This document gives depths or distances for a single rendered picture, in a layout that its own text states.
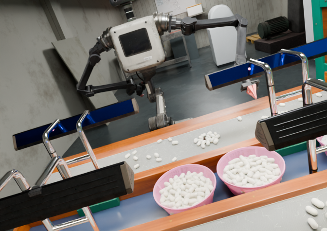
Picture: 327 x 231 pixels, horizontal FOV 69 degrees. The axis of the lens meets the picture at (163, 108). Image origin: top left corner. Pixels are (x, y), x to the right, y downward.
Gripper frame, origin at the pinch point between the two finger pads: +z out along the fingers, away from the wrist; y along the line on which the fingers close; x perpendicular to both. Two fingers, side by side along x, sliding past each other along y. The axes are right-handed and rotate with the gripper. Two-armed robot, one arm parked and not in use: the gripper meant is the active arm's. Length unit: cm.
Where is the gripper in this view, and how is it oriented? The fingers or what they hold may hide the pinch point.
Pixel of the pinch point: (255, 97)
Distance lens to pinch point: 141.9
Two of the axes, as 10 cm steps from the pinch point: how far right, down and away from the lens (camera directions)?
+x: 1.9, 5.1, 8.4
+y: 9.6, -2.6, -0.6
